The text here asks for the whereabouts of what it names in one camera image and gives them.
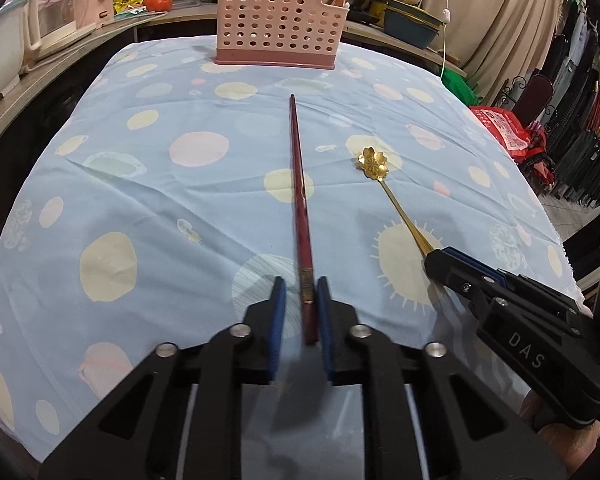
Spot green plastic bag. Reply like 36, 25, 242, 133
440, 66, 481, 107

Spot pink perforated utensil basket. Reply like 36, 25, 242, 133
213, 0, 349, 71

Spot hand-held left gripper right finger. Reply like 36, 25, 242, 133
316, 276, 566, 480

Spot white glass kitchen appliance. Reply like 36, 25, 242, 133
25, 0, 81, 61

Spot hanging dark clothes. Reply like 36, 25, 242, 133
527, 0, 600, 208

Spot dark maroon chopstick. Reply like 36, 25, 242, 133
288, 93, 317, 346

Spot red printed bag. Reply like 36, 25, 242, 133
469, 105, 548, 165

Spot stack of blue-green basins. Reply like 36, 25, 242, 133
381, 0, 447, 50

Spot gold flower spoon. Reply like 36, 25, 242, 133
352, 146, 438, 256

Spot white cable with switch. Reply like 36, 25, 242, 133
437, 0, 456, 81

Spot beige curtain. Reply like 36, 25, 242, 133
422, 0, 578, 106

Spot black induction cooker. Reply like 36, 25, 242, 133
347, 7, 385, 24

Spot dark metal chair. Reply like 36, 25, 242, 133
500, 75, 555, 128

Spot person's right hand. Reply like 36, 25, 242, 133
522, 390, 600, 480

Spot blue dotted tablecloth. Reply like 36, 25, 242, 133
0, 35, 581, 463

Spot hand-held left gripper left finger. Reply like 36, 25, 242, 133
37, 276, 287, 480

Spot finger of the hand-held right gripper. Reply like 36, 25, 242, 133
425, 248, 511, 328
445, 247, 593, 313

